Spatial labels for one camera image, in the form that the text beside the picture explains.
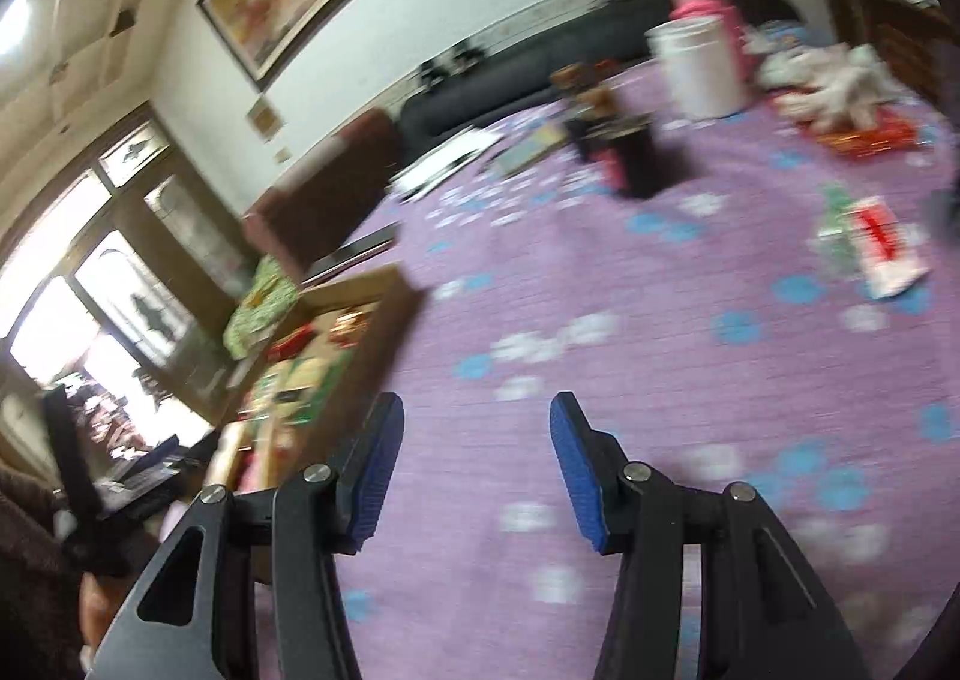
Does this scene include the white red small sachet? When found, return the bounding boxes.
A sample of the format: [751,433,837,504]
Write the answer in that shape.
[844,196,929,300]

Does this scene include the purple floral tablecloth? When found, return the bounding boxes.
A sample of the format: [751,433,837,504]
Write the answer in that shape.
[338,65,958,678]

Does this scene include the white work gloves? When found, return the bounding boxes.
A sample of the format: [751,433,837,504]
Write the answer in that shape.
[757,43,901,134]

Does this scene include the small book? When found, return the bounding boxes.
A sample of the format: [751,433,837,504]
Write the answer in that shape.
[491,125,568,180]

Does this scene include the green twisted candy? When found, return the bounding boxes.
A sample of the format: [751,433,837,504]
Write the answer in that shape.
[812,183,859,279]

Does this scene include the brown armchair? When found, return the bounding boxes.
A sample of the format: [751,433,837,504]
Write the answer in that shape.
[241,109,404,282]

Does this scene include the person's hand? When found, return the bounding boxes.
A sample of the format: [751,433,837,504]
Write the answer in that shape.
[80,573,137,652]

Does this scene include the white paper stack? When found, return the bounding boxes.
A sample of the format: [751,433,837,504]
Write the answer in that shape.
[387,126,505,201]

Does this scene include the black tea tin red label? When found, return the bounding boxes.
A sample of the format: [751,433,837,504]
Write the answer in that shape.
[579,86,672,201]

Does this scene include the green floral cloth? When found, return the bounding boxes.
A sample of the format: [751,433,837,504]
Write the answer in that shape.
[223,256,298,362]

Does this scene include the shallow cardboard box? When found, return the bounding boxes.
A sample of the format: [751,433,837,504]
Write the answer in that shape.
[203,263,423,492]

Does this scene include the white plastic jar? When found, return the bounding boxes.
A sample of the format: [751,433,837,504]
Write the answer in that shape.
[646,14,748,121]

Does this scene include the red foil bag under gloves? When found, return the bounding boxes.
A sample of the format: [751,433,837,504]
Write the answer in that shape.
[766,89,921,160]

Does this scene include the black tea tin rear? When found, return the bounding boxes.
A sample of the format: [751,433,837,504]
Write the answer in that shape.
[550,63,605,160]

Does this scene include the black leather sofa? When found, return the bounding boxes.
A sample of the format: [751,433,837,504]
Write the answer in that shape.
[397,0,804,166]

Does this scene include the black smartphone in case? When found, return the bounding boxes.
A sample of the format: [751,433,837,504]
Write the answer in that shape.
[301,222,400,287]

